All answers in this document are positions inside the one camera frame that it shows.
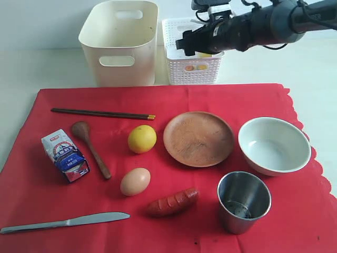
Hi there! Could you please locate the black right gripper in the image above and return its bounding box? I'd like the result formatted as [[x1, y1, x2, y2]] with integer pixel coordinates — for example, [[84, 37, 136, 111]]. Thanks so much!
[[175, 18, 236, 56]]

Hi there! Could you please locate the fried chicken nugget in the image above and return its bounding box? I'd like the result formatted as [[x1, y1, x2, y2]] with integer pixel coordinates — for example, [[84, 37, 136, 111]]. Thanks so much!
[[184, 65, 195, 72]]

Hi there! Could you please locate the yellow cake wedge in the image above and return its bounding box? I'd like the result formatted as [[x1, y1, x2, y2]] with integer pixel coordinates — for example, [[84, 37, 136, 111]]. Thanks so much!
[[197, 52, 212, 71]]

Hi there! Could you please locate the yellow lemon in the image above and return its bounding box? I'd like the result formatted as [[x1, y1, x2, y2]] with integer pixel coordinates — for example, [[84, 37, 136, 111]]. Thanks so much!
[[127, 125, 157, 154]]

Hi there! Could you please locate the brown egg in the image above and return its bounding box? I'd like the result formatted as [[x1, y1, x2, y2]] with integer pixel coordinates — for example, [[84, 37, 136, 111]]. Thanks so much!
[[120, 168, 151, 196]]

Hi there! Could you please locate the small milk carton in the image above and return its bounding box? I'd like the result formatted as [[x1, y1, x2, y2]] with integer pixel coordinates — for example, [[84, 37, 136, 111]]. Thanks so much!
[[41, 129, 90, 183]]

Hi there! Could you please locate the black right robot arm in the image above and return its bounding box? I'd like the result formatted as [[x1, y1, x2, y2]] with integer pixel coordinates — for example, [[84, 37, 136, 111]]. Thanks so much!
[[175, 1, 336, 56]]

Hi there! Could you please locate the white perforated plastic basket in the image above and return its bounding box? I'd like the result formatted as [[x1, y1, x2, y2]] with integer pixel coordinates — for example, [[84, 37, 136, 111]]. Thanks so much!
[[162, 18, 224, 85]]

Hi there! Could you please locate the cream plastic storage bin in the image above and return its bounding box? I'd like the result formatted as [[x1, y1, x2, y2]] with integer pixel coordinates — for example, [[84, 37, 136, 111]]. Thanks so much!
[[78, 1, 158, 87]]

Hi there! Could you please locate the round wooden plate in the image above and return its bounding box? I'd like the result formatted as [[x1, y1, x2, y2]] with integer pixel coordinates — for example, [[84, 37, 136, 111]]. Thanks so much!
[[163, 111, 235, 168]]

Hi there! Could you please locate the white ceramic bowl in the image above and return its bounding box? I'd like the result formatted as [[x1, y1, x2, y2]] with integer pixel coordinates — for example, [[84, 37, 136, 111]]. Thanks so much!
[[238, 116, 312, 177]]

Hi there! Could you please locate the brown wooden spoon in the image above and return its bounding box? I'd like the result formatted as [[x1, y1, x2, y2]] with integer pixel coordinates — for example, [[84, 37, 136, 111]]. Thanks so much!
[[71, 121, 112, 180]]

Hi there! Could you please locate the dark wooden chopstick upper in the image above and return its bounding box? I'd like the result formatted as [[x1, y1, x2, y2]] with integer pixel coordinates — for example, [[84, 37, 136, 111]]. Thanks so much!
[[51, 108, 156, 118]]

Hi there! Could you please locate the dark wooden chopstick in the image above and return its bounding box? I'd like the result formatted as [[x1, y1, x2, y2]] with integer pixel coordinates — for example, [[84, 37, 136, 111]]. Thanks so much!
[[58, 112, 155, 120], [51, 108, 156, 118]]

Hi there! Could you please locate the dark wooden chopstick lower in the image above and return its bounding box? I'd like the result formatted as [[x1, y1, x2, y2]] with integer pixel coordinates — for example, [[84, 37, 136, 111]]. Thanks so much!
[[58, 112, 155, 120]]

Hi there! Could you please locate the red sausage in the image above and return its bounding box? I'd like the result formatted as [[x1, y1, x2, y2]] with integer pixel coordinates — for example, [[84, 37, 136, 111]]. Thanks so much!
[[146, 188, 199, 217]]

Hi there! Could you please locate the stainless steel cup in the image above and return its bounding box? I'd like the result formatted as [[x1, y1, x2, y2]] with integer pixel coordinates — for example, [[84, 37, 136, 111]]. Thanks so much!
[[216, 171, 272, 235]]

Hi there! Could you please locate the silver table knife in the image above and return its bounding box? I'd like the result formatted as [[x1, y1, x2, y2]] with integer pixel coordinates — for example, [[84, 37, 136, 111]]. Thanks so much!
[[1, 212, 131, 234]]

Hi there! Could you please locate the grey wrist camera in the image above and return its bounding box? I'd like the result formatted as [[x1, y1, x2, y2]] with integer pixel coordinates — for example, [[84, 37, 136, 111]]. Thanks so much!
[[191, 0, 233, 17]]

